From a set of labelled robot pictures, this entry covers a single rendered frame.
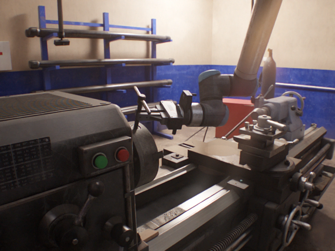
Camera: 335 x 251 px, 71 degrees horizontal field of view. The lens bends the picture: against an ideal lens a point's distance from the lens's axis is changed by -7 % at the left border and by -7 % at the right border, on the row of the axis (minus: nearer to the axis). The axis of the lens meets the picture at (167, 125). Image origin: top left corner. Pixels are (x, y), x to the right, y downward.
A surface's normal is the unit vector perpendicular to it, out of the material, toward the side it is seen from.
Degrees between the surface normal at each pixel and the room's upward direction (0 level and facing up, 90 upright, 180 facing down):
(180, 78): 90
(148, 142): 55
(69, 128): 45
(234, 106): 90
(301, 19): 90
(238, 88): 99
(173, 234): 36
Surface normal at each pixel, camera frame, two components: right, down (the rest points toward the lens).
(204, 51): 0.69, 0.18
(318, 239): 0.00, -0.97
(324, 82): -0.72, 0.18
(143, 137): 0.48, -0.58
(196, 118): 0.33, 0.30
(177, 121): 0.30, 0.52
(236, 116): -0.44, 0.23
